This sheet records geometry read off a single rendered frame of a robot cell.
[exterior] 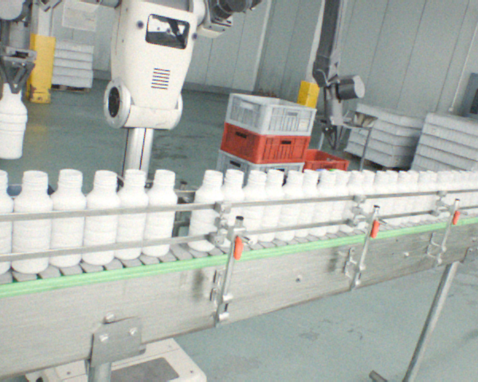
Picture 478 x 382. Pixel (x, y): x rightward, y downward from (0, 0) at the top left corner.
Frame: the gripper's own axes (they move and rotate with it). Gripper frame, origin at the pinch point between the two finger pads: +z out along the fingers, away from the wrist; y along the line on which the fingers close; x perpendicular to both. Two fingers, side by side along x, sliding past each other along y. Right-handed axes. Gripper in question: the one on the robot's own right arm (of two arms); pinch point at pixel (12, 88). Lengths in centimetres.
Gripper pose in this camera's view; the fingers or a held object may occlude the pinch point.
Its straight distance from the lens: 116.1
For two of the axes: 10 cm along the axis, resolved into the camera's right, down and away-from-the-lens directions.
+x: 7.4, -0.4, 6.7
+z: -1.9, 9.5, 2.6
